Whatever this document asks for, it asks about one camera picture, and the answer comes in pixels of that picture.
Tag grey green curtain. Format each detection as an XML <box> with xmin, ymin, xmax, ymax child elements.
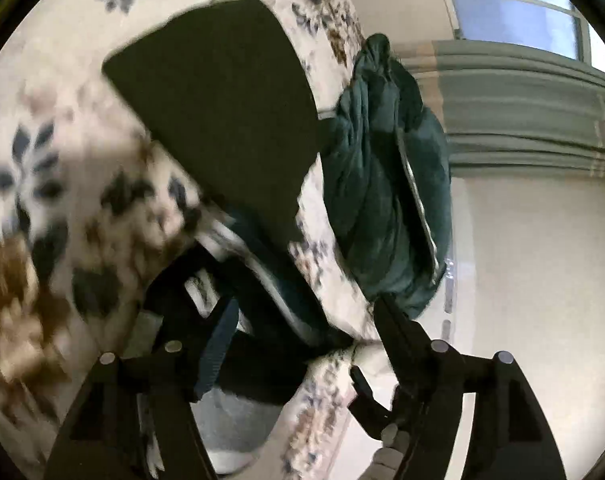
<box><xmin>395</xmin><ymin>40</ymin><xmax>605</xmax><ymax>181</ymax></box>

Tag striped black grey knit sweater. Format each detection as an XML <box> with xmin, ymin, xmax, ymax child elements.
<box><xmin>121</xmin><ymin>204</ymin><xmax>357</xmax><ymax>478</ymax></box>

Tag right hand in white glove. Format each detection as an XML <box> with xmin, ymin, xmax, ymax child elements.
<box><xmin>359</xmin><ymin>424</ymin><xmax>410</xmax><ymax>480</ymax></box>

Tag floral patterned bed sheet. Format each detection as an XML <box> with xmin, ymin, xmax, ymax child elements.
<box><xmin>0</xmin><ymin>0</ymin><xmax>363</xmax><ymax>479</ymax></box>

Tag black folded garment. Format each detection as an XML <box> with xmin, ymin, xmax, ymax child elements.
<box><xmin>102</xmin><ymin>0</ymin><xmax>323</xmax><ymax>245</ymax></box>

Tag window with white frame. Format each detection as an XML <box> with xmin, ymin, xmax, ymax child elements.
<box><xmin>446</xmin><ymin>0</ymin><xmax>605</xmax><ymax>73</ymax></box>

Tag dark green quilted jacket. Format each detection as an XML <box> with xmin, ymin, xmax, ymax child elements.
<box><xmin>321</xmin><ymin>34</ymin><xmax>452</xmax><ymax>318</ymax></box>

